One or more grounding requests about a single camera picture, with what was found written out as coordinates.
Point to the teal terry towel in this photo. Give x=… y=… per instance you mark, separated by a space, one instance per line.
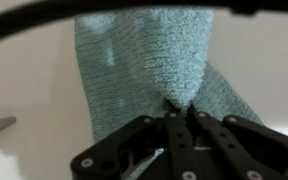
x=132 y=61

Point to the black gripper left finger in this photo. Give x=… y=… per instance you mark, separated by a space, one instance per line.
x=162 y=146

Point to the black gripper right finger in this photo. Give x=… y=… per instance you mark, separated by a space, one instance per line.
x=251 y=151

